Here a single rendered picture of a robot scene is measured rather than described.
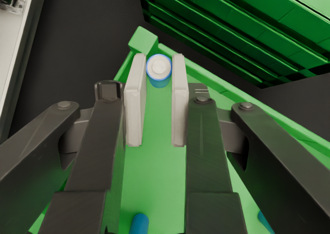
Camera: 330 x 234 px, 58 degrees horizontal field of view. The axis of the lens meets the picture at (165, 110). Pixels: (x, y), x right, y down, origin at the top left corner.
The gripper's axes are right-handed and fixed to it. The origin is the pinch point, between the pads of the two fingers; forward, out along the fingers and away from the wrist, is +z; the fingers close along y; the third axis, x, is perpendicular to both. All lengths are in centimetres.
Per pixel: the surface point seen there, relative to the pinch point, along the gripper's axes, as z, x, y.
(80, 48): 49, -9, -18
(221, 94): 14.2, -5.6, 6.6
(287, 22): 17.4, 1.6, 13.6
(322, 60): 19.3, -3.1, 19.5
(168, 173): 11.0, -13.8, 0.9
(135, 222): 6.7, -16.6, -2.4
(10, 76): 34.2, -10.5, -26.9
